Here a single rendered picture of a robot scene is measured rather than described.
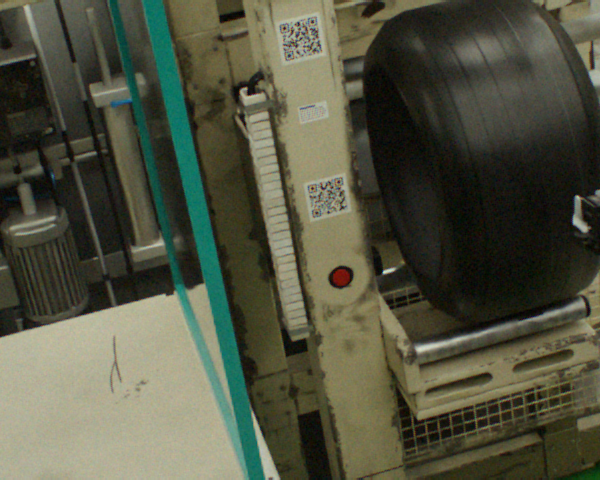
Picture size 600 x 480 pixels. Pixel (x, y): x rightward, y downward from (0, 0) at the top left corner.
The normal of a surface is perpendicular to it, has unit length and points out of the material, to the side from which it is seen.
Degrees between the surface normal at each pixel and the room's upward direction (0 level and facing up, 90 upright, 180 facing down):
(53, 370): 0
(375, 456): 90
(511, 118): 54
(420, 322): 0
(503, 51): 30
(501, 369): 90
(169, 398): 0
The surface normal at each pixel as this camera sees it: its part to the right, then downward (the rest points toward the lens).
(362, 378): 0.25, 0.41
